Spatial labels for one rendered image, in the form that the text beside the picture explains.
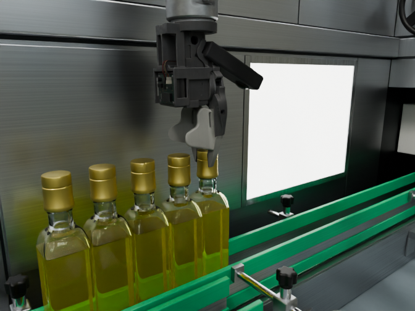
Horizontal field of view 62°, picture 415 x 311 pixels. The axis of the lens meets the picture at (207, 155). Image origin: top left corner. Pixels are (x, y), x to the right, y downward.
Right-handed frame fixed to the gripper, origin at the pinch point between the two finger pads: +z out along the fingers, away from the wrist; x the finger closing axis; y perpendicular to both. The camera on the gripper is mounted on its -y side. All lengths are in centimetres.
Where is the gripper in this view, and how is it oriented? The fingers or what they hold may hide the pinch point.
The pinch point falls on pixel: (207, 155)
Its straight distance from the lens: 55.8
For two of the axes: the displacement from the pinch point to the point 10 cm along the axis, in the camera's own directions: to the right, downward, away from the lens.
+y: -8.5, 1.4, -5.0
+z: 0.2, 9.7, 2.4
